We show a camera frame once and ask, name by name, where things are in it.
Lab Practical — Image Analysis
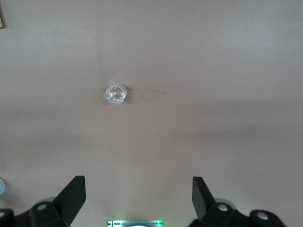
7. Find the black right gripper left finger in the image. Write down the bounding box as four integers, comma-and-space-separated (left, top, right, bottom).
0, 175, 86, 227

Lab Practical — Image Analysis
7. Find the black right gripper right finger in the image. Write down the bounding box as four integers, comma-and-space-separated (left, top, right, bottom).
189, 176, 287, 227

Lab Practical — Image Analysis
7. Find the clear glass cup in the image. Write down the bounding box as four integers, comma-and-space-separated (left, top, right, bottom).
103, 83, 128, 105

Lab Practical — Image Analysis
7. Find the wooden cutting board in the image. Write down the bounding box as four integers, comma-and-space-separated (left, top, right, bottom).
0, 0, 6, 28

